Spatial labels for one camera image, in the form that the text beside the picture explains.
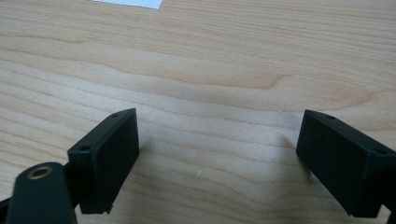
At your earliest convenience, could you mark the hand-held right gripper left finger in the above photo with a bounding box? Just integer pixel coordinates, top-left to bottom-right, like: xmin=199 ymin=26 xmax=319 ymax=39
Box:
xmin=66 ymin=107 xmax=140 ymax=216

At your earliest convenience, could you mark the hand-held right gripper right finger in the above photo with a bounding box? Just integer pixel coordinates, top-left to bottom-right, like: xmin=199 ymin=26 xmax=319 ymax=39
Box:
xmin=295 ymin=109 xmax=396 ymax=218

